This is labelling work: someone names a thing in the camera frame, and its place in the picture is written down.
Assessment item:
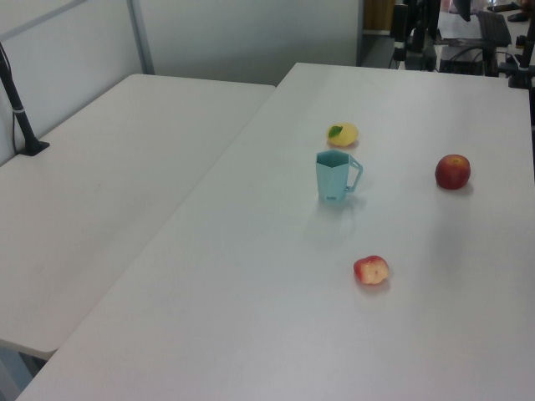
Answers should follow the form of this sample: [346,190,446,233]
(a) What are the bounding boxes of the black electronics box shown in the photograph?
[438,45,501,77]

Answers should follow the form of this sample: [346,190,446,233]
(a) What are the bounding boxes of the black monitor stand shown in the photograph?
[407,0,441,70]

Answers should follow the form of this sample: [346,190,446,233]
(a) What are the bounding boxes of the wooden cabinet panel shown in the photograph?
[362,0,396,33]

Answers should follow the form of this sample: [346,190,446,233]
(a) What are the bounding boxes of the white paper sheets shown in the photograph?
[436,12,482,41]

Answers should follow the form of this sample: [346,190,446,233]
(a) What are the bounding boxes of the black upright post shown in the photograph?
[392,3,409,62]

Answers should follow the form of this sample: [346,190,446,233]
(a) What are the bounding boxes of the white side table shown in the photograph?
[0,74,277,360]

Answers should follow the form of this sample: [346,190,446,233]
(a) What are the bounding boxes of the grey partition end post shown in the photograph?
[356,0,364,67]

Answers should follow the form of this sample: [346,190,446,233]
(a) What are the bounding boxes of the black pole stand with base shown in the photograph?
[0,41,50,157]

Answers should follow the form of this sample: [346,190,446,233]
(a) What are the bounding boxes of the grey partition corner post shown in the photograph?
[127,0,155,76]

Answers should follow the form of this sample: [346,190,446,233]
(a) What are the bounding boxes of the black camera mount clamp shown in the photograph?
[507,39,535,89]

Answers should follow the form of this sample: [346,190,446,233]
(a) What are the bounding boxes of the red toy apple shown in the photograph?
[435,154,471,190]

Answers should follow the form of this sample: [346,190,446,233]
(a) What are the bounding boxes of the teal faceted plastic mug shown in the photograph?
[315,150,364,206]

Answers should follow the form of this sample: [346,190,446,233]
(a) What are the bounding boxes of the yellow toy fruit green leaf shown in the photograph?
[325,121,360,148]

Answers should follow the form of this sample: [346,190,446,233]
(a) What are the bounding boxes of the black keyboard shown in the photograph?
[476,10,512,45]

